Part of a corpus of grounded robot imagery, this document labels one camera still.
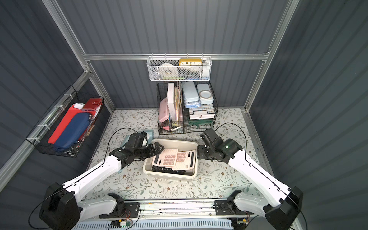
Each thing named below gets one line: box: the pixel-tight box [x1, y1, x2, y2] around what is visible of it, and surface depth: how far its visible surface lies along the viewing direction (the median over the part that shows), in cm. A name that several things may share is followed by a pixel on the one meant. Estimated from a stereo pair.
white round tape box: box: [196, 83, 214, 105], surface depth 98 cm
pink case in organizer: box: [159, 96, 170, 123], surface depth 104 cm
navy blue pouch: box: [53, 112, 91, 152], surface depth 70 cm
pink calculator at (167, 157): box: [151, 148, 179, 167], surface depth 86 cm
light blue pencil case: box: [182, 81, 201, 109], surface depth 96 cm
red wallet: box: [81, 97, 104, 111], surface depth 82 cm
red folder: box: [47, 105, 93, 145], surface depth 73 cm
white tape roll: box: [159, 62, 179, 79], surface depth 86 cm
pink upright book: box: [167, 82, 177, 122], surface depth 96 cm
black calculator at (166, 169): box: [151, 165, 187, 175], surface depth 86 cm
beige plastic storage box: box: [142, 138, 199, 179], surface depth 85 cm
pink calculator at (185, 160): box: [164, 149, 196, 171], surface depth 83 cm
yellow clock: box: [179, 57, 203, 67], surface depth 90 cm
